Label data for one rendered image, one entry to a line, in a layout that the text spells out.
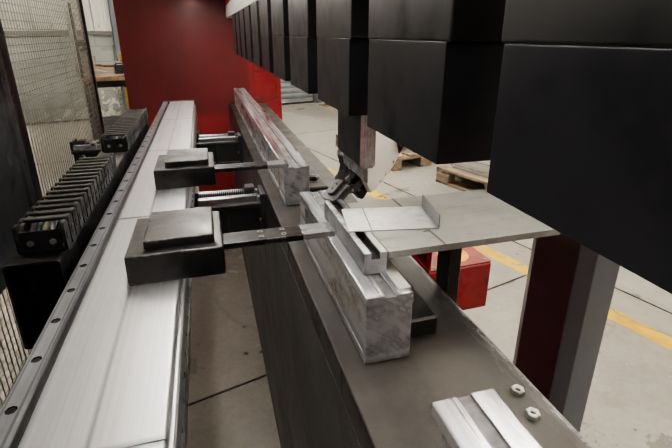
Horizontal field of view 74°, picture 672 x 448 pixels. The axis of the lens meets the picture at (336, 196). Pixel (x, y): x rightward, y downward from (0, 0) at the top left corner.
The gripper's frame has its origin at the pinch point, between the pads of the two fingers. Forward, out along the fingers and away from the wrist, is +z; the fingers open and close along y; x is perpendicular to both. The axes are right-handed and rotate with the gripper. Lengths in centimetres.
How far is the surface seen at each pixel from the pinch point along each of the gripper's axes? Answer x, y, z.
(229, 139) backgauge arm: -109, -38, -35
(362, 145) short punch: 14.9, 16.4, 2.9
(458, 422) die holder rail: 38.3, 9.9, 23.7
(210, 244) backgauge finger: 5.9, 15.5, 22.9
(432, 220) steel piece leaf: 18.3, -0.7, -1.3
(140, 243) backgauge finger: -0.4, 18.3, 27.8
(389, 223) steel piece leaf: 14.4, 1.9, 3.2
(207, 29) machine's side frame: -183, -19, -89
